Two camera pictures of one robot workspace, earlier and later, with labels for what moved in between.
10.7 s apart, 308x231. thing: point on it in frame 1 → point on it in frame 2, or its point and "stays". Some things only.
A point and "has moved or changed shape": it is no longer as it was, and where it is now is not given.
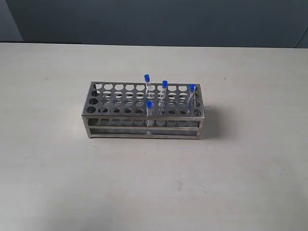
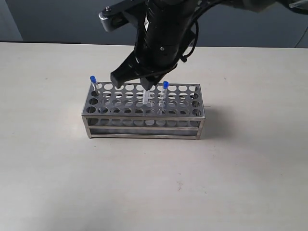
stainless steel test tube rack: x=114 y=109 stays
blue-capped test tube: x=192 y=88 → x=93 y=80
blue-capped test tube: x=162 y=108 stays
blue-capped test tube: x=147 y=79 has moved or changed shape
